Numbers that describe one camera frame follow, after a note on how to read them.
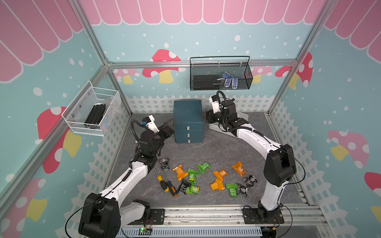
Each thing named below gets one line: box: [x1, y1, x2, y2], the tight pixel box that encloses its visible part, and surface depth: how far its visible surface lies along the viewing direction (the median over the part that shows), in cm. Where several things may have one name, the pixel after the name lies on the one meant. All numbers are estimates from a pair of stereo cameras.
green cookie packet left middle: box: [187, 168, 200, 186], surface depth 89 cm
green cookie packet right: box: [225, 183, 239, 198], surface depth 83 cm
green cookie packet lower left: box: [186, 181, 200, 195], surface depth 84 cm
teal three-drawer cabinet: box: [173, 99, 204, 144], surface depth 93 cm
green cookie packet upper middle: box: [196, 162, 212, 175], surface depth 92 cm
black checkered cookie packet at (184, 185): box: [177, 178, 191, 195], surface depth 85 cm
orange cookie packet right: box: [231, 160, 248, 179], surface depth 91 cm
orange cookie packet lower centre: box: [209, 175, 226, 192], surface depth 85 cm
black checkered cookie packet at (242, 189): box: [236, 182, 251, 197], surface depth 83 cm
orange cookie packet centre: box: [212, 168, 229, 184], surface depth 89 cm
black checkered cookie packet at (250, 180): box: [242, 175, 258, 187], surface depth 87 cm
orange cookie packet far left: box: [172, 164, 189, 181], surface depth 90 cm
